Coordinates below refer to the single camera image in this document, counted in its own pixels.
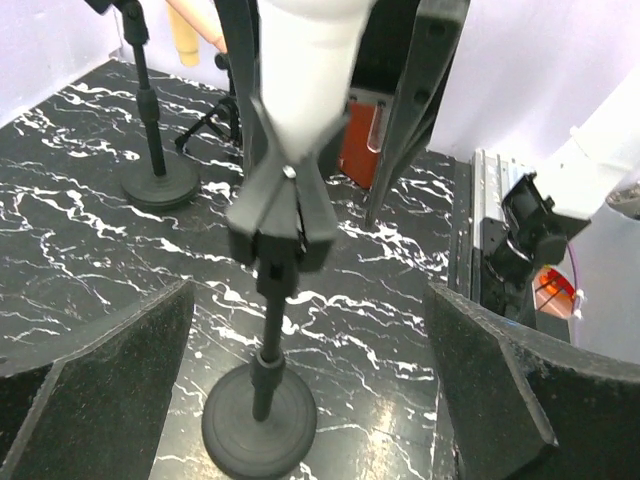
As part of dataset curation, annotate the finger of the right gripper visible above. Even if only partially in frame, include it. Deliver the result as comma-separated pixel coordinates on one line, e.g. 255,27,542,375
214,0,259,178

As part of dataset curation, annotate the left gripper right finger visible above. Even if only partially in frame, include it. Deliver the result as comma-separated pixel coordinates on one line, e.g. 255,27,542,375
424,284,639,479

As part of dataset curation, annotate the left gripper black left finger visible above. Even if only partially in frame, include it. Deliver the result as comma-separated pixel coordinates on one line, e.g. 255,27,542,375
1,280,194,479

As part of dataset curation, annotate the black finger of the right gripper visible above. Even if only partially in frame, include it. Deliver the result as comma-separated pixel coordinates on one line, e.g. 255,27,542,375
350,1,470,226

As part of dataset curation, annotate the pink microphone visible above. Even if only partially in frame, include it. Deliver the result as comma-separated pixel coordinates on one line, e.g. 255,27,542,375
167,0,228,54

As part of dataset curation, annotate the white microphone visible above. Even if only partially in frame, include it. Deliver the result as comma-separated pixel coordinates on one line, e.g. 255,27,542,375
257,0,374,162

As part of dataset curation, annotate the black tripod shock-mount stand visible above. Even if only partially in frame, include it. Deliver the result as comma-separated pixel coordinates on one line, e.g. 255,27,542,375
174,53,242,153

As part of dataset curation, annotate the black round-base mic stand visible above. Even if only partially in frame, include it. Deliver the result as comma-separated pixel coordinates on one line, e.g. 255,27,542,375
85,0,200,212

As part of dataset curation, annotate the yellow microphone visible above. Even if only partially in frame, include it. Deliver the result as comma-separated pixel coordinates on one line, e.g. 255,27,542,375
167,4,200,67

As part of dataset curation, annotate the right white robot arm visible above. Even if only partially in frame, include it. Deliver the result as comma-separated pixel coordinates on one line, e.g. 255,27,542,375
227,1,628,305

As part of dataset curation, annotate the brown box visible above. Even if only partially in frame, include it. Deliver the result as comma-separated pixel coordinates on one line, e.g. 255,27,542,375
339,89,393,190

